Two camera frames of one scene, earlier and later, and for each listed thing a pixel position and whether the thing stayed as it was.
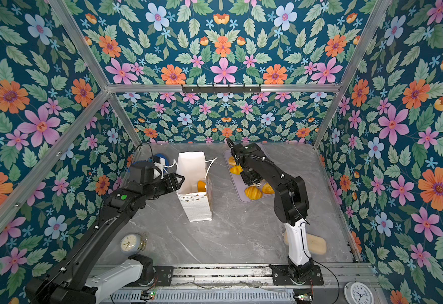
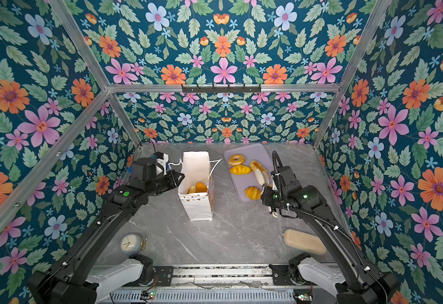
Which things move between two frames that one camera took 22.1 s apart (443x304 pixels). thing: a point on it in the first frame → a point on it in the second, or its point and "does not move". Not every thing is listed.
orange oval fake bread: [200, 186] does not move
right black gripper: [247, 181] → [266, 199]
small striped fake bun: [253, 192] does not move
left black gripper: [173, 182] does not move
